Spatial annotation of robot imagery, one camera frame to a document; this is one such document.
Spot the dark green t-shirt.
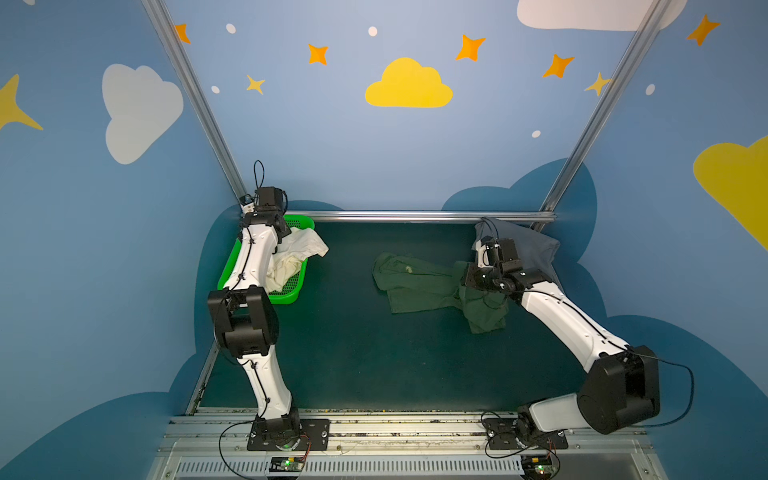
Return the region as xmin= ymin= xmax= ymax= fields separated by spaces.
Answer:
xmin=372 ymin=252 xmax=509 ymax=334

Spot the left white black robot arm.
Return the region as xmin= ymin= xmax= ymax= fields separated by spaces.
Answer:
xmin=207 ymin=187 xmax=300 ymax=444

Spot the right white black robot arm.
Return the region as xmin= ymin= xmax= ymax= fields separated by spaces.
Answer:
xmin=465 ymin=236 xmax=661 ymax=445

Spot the cream white t-shirt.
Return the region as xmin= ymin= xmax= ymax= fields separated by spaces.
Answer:
xmin=265 ymin=228 xmax=329 ymax=292

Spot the folded grey t-shirt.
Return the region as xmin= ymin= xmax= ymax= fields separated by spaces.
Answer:
xmin=475 ymin=218 xmax=561 ymax=287

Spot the green plastic basket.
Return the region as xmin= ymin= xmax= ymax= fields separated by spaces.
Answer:
xmin=217 ymin=214 xmax=315 ymax=305

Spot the right small circuit board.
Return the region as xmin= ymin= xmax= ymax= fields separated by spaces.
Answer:
xmin=521 ymin=456 xmax=557 ymax=480

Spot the small circuit board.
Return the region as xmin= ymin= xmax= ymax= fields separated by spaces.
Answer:
xmin=269 ymin=457 xmax=305 ymax=474
xmin=521 ymin=456 xmax=557 ymax=480

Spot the left small circuit board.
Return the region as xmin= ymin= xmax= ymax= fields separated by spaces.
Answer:
xmin=269 ymin=457 xmax=305 ymax=474

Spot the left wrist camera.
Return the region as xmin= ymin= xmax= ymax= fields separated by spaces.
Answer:
xmin=239 ymin=194 xmax=254 ymax=211

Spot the horizontal aluminium back rail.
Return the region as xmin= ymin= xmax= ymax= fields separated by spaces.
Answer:
xmin=288 ymin=210 xmax=556 ymax=224

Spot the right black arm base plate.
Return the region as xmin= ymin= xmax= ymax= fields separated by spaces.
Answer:
xmin=481 ymin=415 xmax=569 ymax=450

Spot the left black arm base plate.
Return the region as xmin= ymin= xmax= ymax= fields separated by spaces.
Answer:
xmin=246 ymin=419 xmax=330 ymax=453

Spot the left diagonal aluminium post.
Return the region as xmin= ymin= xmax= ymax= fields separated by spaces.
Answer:
xmin=141 ymin=0 xmax=248 ymax=200

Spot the diagonal aluminium post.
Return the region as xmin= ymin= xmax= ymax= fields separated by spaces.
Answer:
xmin=538 ymin=0 xmax=672 ymax=219
xmin=141 ymin=0 xmax=248 ymax=200

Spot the aluminium front mounting rail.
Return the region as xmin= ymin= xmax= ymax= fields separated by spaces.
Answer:
xmin=148 ymin=409 xmax=667 ymax=479

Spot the right diagonal aluminium post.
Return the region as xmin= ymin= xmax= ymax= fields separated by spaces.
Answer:
xmin=538 ymin=0 xmax=672 ymax=219

